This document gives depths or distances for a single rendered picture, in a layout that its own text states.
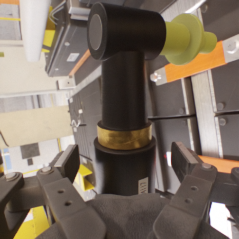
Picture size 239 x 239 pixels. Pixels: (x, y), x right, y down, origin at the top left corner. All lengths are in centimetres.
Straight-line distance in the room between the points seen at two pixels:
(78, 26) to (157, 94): 23
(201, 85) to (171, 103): 6
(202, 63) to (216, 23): 5
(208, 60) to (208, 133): 10
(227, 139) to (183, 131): 7
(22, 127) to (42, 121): 46
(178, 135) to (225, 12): 18
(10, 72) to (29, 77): 39
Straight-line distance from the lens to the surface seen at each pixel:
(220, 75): 25
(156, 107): 33
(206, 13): 27
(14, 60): 470
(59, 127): 456
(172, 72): 29
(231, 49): 22
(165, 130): 32
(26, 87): 453
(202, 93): 27
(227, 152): 26
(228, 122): 25
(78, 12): 40
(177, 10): 31
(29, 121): 451
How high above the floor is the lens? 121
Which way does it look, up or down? 28 degrees down
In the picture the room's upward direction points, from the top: 100 degrees counter-clockwise
